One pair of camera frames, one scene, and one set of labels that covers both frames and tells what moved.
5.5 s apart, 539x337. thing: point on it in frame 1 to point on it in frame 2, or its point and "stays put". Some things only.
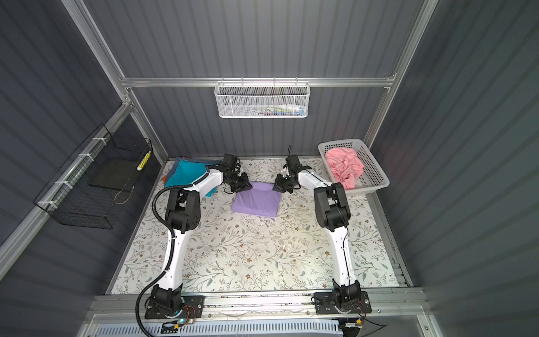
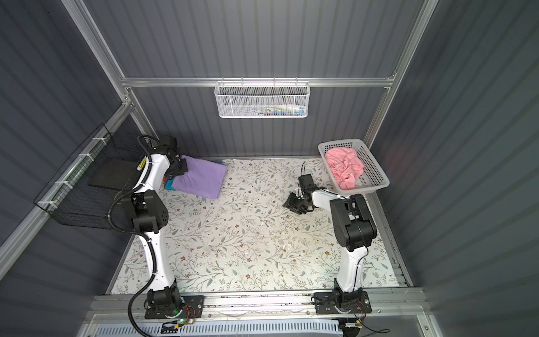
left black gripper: [243, 183] to [181, 170]
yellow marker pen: [143, 161] stays put
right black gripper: [279, 185] to [291, 204]
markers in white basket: [283, 109] stays put
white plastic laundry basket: [350, 161] stays put
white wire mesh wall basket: [262, 100] stays put
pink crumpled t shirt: [344, 164] stays put
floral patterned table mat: [231, 253] stays put
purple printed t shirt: [261, 199] to [204, 177]
